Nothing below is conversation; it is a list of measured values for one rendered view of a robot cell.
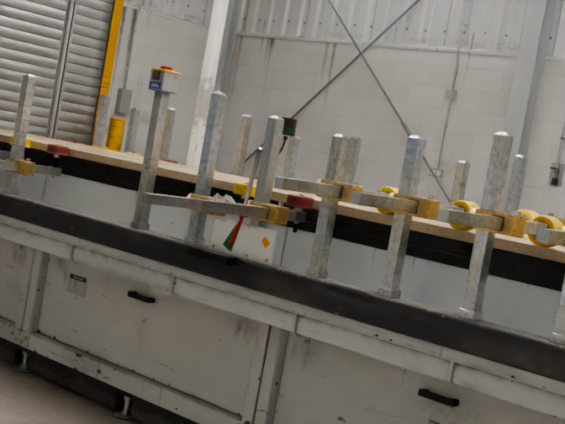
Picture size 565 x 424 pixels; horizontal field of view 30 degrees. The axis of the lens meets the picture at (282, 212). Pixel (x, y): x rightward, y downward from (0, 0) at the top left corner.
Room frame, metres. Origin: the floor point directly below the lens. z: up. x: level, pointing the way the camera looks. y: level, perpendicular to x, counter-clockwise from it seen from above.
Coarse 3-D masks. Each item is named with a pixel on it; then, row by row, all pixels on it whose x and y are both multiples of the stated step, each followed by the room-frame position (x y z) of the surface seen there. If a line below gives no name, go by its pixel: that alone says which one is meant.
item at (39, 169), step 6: (0, 162) 3.79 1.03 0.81; (6, 162) 3.81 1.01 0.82; (12, 162) 3.83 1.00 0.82; (0, 168) 3.79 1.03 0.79; (6, 168) 3.81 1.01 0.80; (12, 168) 3.83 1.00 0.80; (36, 168) 3.91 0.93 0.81; (42, 168) 3.93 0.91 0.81; (48, 168) 3.95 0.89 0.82; (54, 168) 3.96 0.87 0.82; (60, 168) 3.99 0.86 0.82; (48, 174) 3.95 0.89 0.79; (54, 174) 3.97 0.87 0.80; (60, 174) 3.99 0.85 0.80
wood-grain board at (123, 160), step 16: (32, 144) 4.17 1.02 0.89; (64, 144) 4.53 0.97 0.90; (80, 144) 5.06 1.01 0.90; (96, 160) 3.90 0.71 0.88; (112, 160) 3.84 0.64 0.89; (128, 160) 3.86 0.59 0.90; (160, 160) 4.70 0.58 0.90; (176, 176) 3.61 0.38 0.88; (192, 176) 3.55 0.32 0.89; (224, 176) 4.00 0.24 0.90; (272, 192) 3.31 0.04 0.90; (288, 192) 3.47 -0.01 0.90; (352, 208) 3.10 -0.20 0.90; (368, 208) 3.30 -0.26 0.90; (384, 224) 3.02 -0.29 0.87; (416, 224) 2.95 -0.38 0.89; (432, 224) 2.92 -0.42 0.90; (448, 224) 3.14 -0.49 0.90; (464, 240) 2.84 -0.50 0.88; (496, 240) 2.78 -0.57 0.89; (512, 240) 2.80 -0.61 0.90; (528, 240) 2.99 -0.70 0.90; (544, 256) 2.68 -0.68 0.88; (560, 256) 2.65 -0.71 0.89
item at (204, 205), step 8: (200, 200) 2.83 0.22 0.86; (208, 200) 2.85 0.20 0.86; (200, 208) 2.83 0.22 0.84; (208, 208) 2.84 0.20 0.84; (216, 208) 2.87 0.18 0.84; (224, 208) 2.89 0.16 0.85; (232, 208) 2.91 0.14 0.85; (240, 208) 2.94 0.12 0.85; (248, 208) 2.96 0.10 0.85; (256, 208) 2.99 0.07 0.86; (264, 208) 3.01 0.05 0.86; (256, 216) 2.99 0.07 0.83; (264, 216) 3.01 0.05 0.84; (288, 216) 3.09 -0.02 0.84; (296, 216) 3.12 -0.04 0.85; (304, 216) 3.14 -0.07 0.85
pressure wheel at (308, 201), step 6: (288, 198) 3.13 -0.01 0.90; (294, 198) 3.11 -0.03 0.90; (300, 198) 3.11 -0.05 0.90; (306, 198) 3.11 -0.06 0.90; (312, 198) 3.13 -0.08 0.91; (288, 204) 3.12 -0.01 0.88; (294, 204) 3.11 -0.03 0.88; (300, 204) 3.11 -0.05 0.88; (306, 204) 3.11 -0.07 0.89; (312, 204) 3.13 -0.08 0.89; (300, 210) 3.13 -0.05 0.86; (294, 228) 3.14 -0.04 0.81
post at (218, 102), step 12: (216, 96) 3.23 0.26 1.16; (216, 108) 3.22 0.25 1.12; (216, 120) 3.22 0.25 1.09; (216, 132) 3.23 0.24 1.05; (204, 144) 3.24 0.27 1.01; (216, 144) 3.24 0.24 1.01; (204, 156) 3.23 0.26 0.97; (216, 156) 3.24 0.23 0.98; (204, 168) 3.22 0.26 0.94; (204, 180) 3.22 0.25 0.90; (204, 192) 3.23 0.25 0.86; (192, 216) 3.24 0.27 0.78; (204, 216) 3.24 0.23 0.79; (192, 228) 3.23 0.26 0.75
